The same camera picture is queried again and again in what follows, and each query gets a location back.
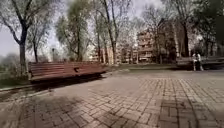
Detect grass strip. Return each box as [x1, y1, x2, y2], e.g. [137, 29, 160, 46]
[108, 62, 179, 71]

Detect orange apartment building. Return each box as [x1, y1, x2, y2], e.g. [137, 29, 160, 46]
[135, 28, 158, 64]

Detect brick paved ground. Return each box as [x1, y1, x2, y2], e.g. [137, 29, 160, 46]
[0, 68, 224, 128]

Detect brown wooden bench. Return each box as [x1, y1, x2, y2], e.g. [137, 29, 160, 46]
[27, 60, 108, 83]

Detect dark building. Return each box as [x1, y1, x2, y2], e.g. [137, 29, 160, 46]
[155, 18, 191, 64]

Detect person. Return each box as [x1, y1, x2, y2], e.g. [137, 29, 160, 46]
[191, 51, 205, 72]

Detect row of trees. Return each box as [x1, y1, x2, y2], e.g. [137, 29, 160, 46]
[0, 0, 224, 78]

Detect stone kerb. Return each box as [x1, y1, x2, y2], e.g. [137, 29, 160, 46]
[0, 83, 33, 93]

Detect grass patch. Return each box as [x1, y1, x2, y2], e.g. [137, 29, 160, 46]
[0, 63, 33, 90]

